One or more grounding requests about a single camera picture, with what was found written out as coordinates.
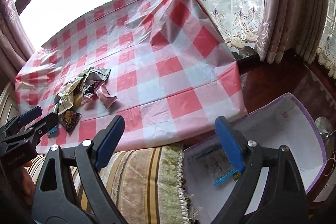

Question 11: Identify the pink snack bar packet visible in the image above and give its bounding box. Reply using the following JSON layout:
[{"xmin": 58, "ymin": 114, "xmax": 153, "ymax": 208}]
[{"xmin": 97, "ymin": 84, "xmax": 117, "ymax": 109}]

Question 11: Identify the dark chocolate snack packet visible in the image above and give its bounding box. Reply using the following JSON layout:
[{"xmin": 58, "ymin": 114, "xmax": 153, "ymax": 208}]
[{"xmin": 59, "ymin": 109, "xmax": 81, "ymax": 134}]

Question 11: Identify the striped velvet sofa cushion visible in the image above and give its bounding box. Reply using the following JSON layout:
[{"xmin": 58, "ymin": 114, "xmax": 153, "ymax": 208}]
[{"xmin": 26, "ymin": 143, "xmax": 195, "ymax": 224}]

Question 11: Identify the green white snack packet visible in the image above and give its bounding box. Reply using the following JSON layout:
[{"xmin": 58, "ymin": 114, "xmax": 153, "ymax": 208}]
[{"xmin": 84, "ymin": 68, "xmax": 111, "ymax": 81}]

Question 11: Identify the pink drape curtain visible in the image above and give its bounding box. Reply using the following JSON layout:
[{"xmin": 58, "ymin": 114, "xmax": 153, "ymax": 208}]
[
  {"xmin": 255, "ymin": 0, "xmax": 327, "ymax": 64},
  {"xmin": 0, "ymin": 0, "xmax": 35, "ymax": 82}
]

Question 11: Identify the red white checkered tablecloth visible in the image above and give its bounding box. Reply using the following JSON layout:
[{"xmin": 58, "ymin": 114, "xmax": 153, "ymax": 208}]
[{"xmin": 15, "ymin": 0, "xmax": 247, "ymax": 153}]

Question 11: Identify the cream cabinet door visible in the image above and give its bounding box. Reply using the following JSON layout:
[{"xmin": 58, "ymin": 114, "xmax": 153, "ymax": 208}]
[{"xmin": 0, "ymin": 82, "xmax": 19, "ymax": 127}]

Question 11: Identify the left pink drape curtain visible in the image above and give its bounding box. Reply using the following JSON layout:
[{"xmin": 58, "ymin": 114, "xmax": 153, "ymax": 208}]
[{"xmin": 0, "ymin": 0, "xmax": 35, "ymax": 82}]

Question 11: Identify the white purple cardboard box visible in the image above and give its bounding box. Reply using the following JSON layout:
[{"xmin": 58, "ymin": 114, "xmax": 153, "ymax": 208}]
[{"xmin": 183, "ymin": 93, "xmax": 326, "ymax": 223}]

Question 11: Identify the cream macadamia snack packet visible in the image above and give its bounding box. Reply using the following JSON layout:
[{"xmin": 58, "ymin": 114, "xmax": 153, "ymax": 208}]
[{"xmin": 57, "ymin": 76, "xmax": 84, "ymax": 116}]

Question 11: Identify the clear blue snack packet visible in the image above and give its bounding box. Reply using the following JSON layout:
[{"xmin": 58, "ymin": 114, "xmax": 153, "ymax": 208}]
[{"xmin": 47, "ymin": 126, "xmax": 59, "ymax": 138}]

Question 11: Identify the blue edged packet in box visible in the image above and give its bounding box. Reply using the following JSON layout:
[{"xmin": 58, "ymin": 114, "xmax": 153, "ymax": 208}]
[{"xmin": 201, "ymin": 148, "xmax": 239, "ymax": 185}]

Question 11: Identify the left human hand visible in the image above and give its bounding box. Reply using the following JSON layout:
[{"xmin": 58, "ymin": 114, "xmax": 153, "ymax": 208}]
[{"xmin": 11, "ymin": 161, "xmax": 35, "ymax": 207}]

